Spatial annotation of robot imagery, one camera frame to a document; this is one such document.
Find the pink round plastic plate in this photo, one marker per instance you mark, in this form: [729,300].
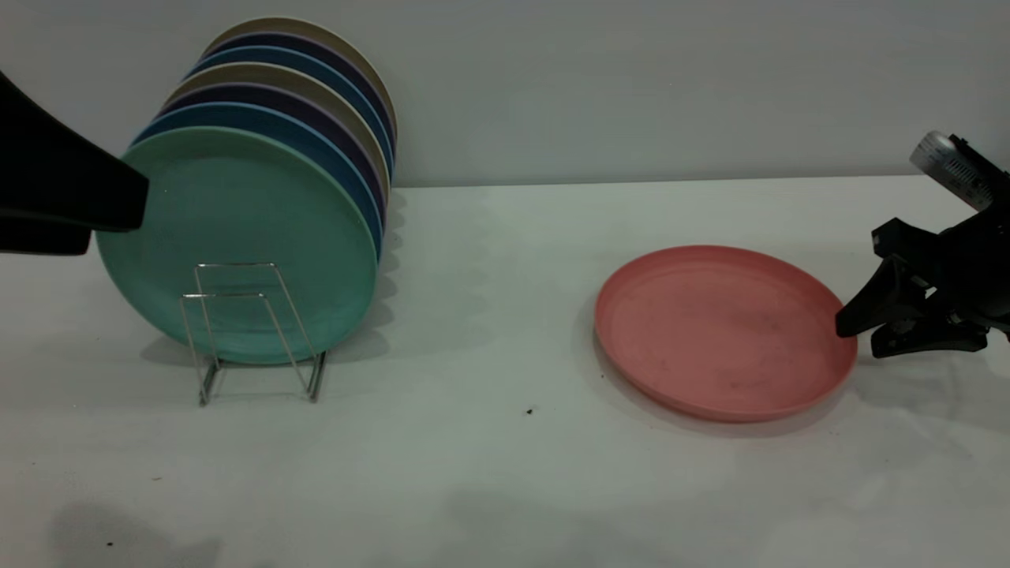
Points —
[726,331]

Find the beige round plastic plate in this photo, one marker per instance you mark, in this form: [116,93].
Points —
[268,73]
[292,24]

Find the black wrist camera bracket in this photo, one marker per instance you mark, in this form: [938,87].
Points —
[990,170]

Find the blue round plastic plate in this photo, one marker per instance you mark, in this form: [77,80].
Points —
[237,116]
[276,54]

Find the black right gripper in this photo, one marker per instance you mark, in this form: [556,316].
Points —
[970,268]

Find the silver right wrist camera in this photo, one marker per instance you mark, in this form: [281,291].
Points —
[947,162]

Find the dark purple round plate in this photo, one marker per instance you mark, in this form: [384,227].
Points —
[260,95]
[284,39]

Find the green round plastic plate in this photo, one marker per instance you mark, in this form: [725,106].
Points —
[237,221]

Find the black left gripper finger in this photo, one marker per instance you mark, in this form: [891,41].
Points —
[63,173]
[43,239]

